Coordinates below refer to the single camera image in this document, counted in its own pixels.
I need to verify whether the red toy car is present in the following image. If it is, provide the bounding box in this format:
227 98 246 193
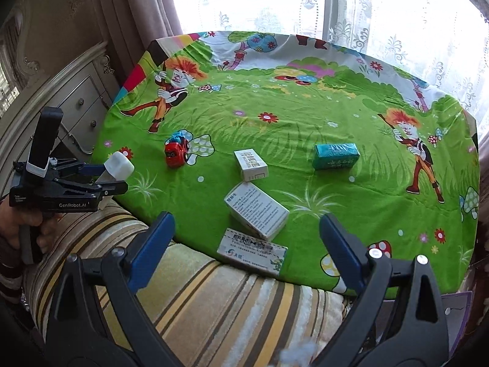
164 131 193 169

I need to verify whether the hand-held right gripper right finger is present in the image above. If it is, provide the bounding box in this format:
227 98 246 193
315 213 451 367

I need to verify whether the mauve patterned drape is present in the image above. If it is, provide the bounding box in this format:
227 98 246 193
38 0 184 96

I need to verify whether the teal box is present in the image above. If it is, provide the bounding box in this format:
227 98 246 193
312 143 360 171

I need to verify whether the white lace curtain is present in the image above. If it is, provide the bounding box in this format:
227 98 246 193
166 0 489 123

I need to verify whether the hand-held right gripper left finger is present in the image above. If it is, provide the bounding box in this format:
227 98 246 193
44 211 180 367

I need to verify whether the white rounded container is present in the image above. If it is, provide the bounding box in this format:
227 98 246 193
95 151 135 184

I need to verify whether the person's left hand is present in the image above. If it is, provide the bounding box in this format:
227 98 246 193
0 201 64 271

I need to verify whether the white box blue green print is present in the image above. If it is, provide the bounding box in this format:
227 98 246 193
217 228 288 278

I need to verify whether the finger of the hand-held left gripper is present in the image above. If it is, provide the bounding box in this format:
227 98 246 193
74 162 108 179
90 182 129 200

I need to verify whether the small white box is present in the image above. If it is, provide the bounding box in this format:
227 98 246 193
234 148 269 181

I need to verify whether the striped plush cushion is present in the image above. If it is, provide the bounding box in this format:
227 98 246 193
23 195 352 367

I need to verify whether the large white box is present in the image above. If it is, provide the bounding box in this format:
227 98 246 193
224 181 290 241

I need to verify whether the green cartoon printed cloth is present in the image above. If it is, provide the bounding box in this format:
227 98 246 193
92 31 480 301

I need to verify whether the white carved dresser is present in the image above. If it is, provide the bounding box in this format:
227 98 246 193
0 8 117 199

